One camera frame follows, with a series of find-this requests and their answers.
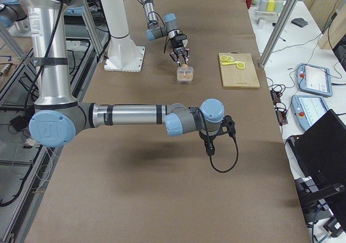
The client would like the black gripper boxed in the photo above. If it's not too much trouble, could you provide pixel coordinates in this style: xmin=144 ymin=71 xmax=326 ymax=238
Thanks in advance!
xmin=170 ymin=34 xmax=190 ymax=64
xmin=199 ymin=115 xmax=236 ymax=155

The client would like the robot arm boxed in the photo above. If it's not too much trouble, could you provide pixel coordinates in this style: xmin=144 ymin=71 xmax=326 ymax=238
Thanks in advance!
xmin=140 ymin=0 xmax=189 ymax=65
xmin=19 ymin=0 xmax=238 ymax=160

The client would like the clear plastic egg box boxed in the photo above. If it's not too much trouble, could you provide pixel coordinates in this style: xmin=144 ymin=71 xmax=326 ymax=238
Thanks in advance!
xmin=177 ymin=65 xmax=194 ymax=84

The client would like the lemon slice lower pair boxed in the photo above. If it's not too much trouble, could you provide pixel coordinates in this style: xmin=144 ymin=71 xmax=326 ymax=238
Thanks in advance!
xmin=219 ymin=55 xmax=229 ymax=62

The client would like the lemon slice pair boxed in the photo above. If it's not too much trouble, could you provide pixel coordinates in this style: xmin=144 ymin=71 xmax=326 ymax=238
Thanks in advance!
xmin=219 ymin=55 xmax=229 ymax=62
xmin=225 ymin=55 xmax=234 ymax=62

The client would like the yellow plastic knife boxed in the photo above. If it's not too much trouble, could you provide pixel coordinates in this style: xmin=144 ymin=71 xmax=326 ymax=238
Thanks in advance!
xmin=221 ymin=61 xmax=238 ymax=65

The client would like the wooden cutting board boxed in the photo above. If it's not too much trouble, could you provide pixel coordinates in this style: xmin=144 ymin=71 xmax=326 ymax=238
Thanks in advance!
xmin=218 ymin=53 xmax=260 ymax=88

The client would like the lemon slice upper pair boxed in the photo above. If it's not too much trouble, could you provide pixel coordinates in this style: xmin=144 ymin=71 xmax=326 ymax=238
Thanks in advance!
xmin=225 ymin=55 xmax=234 ymax=62

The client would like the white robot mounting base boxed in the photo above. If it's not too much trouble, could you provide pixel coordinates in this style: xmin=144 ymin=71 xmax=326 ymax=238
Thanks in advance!
xmin=101 ymin=0 xmax=145 ymax=73

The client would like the lemon slice near knife tip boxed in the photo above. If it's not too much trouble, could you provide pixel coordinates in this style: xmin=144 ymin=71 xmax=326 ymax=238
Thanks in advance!
xmin=236 ymin=61 xmax=245 ymax=69

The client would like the teach pendant near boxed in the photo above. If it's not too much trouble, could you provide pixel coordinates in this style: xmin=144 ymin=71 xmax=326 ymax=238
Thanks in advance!
xmin=291 ymin=95 xmax=329 ymax=131

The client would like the teach pendant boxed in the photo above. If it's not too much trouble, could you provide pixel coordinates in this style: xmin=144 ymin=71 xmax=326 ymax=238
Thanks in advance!
xmin=291 ymin=95 xmax=329 ymax=131
xmin=297 ymin=63 xmax=333 ymax=97

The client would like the cup rack with cups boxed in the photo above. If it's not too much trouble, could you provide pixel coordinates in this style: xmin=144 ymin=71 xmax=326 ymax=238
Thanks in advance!
xmin=255 ymin=0 xmax=286 ymax=17

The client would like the teach pendant far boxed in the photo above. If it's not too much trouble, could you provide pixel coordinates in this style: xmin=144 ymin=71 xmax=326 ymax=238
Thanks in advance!
xmin=297 ymin=63 xmax=333 ymax=97

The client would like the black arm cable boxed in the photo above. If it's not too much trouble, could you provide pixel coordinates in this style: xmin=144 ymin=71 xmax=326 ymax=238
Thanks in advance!
xmin=145 ymin=7 xmax=176 ymax=55
xmin=198 ymin=107 xmax=239 ymax=174

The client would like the aluminium frame post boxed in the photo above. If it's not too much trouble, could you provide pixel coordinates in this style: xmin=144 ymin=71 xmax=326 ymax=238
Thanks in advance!
xmin=258 ymin=0 xmax=298 ymax=68

